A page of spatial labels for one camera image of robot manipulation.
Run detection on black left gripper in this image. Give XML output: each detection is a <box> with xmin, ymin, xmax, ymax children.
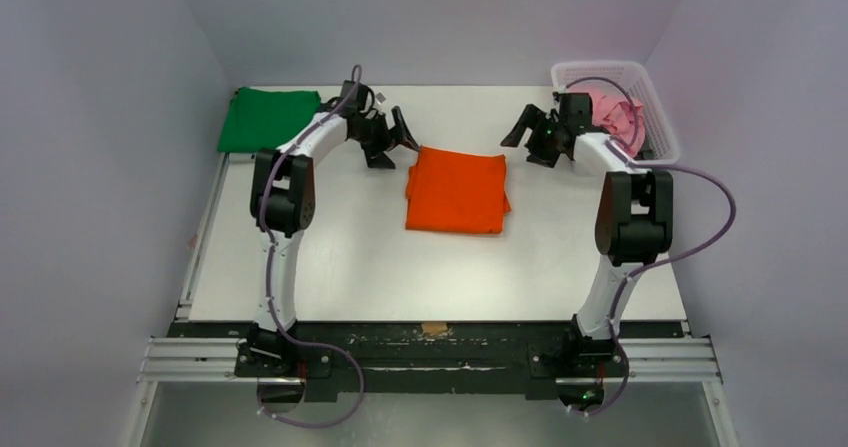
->
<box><xmin>351</xmin><ymin>108</ymin><xmax>418</xmax><ymax>169</ymax></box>

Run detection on orange t shirt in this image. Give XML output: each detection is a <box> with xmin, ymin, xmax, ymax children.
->
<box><xmin>405</xmin><ymin>147</ymin><xmax>511</xmax><ymax>235</ymax></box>

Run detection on pink t shirt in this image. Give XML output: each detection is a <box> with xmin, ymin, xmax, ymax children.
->
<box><xmin>586</xmin><ymin>87</ymin><xmax>647</xmax><ymax>157</ymax></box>

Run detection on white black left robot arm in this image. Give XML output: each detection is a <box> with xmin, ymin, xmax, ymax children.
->
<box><xmin>243</xmin><ymin>80</ymin><xmax>421</xmax><ymax>376</ymax></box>

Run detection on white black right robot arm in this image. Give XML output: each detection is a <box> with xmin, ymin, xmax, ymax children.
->
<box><xmin>501</xmin><ymin>93</ymin><xmax>674</xmax><ymax>374</ymax></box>

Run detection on white plastic laundry basket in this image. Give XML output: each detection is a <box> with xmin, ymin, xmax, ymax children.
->
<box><xmin>551</xmin><ymin>60</ymin><xmax>680</xmax><ymax>164</ymax></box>

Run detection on folded green t shirt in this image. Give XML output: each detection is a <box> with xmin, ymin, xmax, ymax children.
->
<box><xmin>217</xmin><ymin>87</ymin><xmax>321</xmax><ymax>154</ymax></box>

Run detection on brown tape piece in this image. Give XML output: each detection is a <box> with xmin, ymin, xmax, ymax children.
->
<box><xmin>421</xmin><ymin>321</ymin><xmax>450</xmax><ymax>337</ymax></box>

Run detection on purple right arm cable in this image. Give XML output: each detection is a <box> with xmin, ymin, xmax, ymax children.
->
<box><xmin>563</xmin><ymin>76</ymin><xmax>738</xmax><ymax>419</ymax></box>

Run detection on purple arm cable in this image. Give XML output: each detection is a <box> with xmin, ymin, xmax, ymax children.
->
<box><xmin>563</xmin><ymin>76</ymin><xmax>738</xmax><ymax>419</ymax></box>
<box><xmin>254</xmin><ymin>64</ymin><xmax>367</xmax><ymax>431</ymax></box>

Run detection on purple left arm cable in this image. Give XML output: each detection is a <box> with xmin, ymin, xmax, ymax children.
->
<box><xmin>254</xmin><ymin>64</ymin><xmax>367</xmax><ymax>431</ymax></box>

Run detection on aluminium front frame rail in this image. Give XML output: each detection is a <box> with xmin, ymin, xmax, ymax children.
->
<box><xmin>136</xmin><ymin>338</ymin><xmax>722</xmax><ymax>383</ymax></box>

